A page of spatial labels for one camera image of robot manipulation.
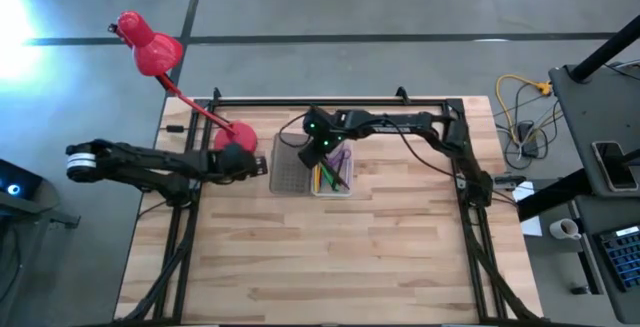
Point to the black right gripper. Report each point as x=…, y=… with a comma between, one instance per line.
x=325, y=127

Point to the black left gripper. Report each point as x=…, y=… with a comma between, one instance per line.
x=245, y=164

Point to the yellow highlighter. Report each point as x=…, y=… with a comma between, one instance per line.
x=317, y=174

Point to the green marker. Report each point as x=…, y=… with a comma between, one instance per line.
x=328, y=177

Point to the black marker pen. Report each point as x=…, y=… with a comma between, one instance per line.
x=341, y=178

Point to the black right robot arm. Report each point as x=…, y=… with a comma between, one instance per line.
x=400, y=122

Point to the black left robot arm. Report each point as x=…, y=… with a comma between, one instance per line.
x=150, y=162

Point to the grey translucent box lid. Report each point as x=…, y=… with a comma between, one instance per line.
x=289, y=169

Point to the black box beside table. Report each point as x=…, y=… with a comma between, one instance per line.
x=507, y=182

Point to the small black plug on table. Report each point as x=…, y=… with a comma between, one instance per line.
x=175, y=128

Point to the red desk lamp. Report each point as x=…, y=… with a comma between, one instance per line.
x=150, y=49

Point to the white paper sheet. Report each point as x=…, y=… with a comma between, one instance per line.
x=531, y=224

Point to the dark stand with bar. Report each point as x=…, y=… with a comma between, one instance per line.
x=35, y=209

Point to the black metal beam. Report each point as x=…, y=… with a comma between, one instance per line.
x=555, y=197

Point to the black device with blue light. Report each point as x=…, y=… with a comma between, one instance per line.
x=17, y=179

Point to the white mug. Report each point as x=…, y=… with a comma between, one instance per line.
x=564, y=228

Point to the grey side desk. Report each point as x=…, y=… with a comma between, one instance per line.
x=590, y=112

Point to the black smartphone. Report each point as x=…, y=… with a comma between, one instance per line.
x=615, y=164

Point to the black slanted pole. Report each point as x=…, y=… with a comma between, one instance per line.
x=605, y=49

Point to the backlit keyboard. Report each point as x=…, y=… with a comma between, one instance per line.
x=622, y=257

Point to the black metal table frame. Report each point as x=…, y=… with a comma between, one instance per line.
x=270, y=102

